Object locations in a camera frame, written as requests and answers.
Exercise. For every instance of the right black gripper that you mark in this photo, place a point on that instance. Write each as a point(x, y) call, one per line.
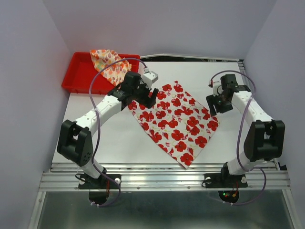
point(210, 101)

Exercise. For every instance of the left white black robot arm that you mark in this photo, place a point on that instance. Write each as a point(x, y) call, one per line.
point(75, 139)

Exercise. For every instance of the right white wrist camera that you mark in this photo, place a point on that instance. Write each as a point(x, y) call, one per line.
point(216, 87)

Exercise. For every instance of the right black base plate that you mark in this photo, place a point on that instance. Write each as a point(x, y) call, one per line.
point(216, 180)

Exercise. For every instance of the orange floral print skirt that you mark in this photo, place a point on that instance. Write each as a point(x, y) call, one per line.
point(114, 74)

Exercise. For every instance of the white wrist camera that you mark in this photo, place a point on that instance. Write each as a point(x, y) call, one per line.
point(149, 77)
point(216, 87)

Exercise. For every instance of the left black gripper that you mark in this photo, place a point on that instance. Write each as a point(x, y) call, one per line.
point(148, 102)

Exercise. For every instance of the red poppy print skirt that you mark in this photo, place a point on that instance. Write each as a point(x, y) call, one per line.
point(177, 123)

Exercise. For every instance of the aluminium frame rails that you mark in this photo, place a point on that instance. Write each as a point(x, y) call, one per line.
point(125, 149)

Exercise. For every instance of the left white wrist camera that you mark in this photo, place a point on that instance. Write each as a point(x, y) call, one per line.
point(149, 77)

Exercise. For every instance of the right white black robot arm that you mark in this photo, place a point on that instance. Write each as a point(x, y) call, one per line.
point(260, 138)

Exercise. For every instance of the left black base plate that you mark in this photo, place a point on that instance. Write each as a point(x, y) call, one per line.
point(86, 182)

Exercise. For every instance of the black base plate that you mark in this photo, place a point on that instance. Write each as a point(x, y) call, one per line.
point(216, 180)
point(86, 182)

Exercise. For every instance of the red plastic tray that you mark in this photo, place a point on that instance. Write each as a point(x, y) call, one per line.
point(80, 74)

